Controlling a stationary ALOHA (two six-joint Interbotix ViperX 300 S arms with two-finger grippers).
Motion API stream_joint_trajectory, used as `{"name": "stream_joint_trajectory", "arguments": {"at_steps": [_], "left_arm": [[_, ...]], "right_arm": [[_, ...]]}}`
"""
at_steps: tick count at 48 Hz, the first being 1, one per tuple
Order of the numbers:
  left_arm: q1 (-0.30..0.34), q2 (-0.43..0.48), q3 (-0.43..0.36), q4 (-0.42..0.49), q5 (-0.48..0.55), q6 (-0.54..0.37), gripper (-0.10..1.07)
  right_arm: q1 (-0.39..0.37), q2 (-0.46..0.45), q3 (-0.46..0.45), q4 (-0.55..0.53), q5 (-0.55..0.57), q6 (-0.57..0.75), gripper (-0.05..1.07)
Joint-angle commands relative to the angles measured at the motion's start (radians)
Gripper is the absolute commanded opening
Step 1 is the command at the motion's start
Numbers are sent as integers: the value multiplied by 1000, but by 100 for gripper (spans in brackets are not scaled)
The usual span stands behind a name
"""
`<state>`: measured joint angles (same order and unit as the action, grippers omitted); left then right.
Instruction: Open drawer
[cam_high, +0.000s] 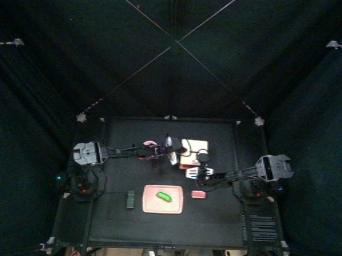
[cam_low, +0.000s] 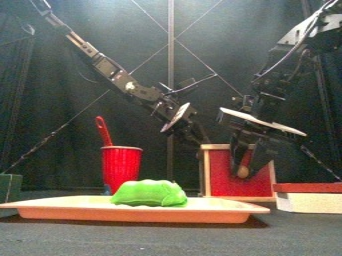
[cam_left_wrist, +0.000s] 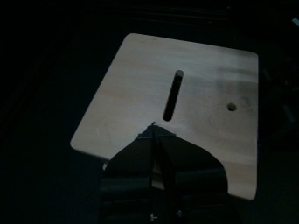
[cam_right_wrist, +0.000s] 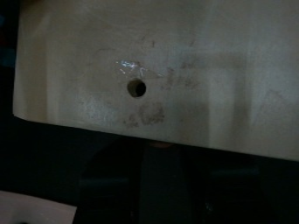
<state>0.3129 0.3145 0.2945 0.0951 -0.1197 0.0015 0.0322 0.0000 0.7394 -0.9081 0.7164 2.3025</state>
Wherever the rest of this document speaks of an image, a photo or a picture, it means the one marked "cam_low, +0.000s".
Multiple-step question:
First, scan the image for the white left wrist camera plate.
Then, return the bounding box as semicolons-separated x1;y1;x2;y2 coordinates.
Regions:
160;101;193;134

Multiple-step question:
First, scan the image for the white right wrist camera plate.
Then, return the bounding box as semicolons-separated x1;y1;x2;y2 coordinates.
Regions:
218;106;309;138

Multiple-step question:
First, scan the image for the white block with red top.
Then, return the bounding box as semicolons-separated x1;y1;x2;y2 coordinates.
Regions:
272;182;342;215

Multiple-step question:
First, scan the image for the thin diagonal frame cord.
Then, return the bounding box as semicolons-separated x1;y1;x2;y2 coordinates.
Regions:
0;0;226;175
130;0;246;98

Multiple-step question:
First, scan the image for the white wrist camera plate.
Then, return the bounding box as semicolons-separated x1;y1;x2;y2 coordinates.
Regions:
218;106;309;138
160;101;193;134

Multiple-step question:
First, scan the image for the green toy vegetable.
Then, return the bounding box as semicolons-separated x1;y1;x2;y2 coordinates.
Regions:
110;178;190;208

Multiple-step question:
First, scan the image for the red plastic utensil handle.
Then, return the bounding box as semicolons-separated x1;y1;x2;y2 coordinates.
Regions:
94;115;116;148

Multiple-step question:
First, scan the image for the vertical metal frame pole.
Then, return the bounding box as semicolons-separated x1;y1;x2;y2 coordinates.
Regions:
166;0;177;183

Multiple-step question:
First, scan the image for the dark green block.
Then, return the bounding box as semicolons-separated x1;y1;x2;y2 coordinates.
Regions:
0;173;25;205

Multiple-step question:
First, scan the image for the red-front drawer with wooden knob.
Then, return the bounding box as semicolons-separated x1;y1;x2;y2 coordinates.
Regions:
209;149;275;198

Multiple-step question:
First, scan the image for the red plastic cup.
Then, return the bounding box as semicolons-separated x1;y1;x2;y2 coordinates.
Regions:
101;145;145;196

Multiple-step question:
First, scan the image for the pink rectangular tray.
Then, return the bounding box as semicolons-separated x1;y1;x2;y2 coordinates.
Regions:
0;194;273;225

